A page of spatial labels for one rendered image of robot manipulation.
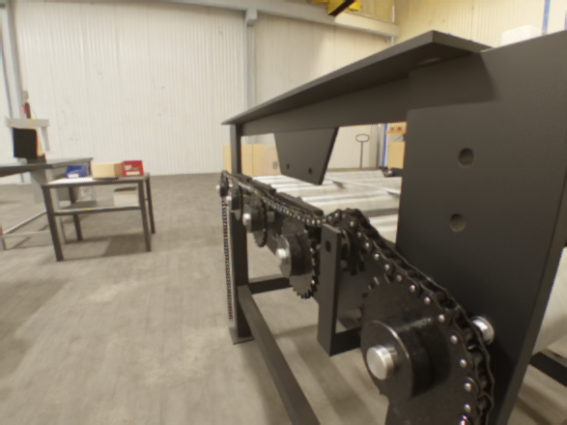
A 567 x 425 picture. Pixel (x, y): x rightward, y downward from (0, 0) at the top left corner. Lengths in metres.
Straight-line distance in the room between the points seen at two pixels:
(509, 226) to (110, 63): 11.21
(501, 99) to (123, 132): 10.82
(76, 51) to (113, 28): 1.37
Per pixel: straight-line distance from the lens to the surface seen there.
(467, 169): 0.31
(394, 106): 0.42
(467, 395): 0.30
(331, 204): 0.86
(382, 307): 0.35
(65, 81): 11.48
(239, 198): 1.05
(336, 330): 0.43
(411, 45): 0.30
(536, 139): 0.28
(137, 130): 10.86
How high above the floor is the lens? 1.07
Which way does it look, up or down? 14 degrees down
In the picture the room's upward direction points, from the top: straight up
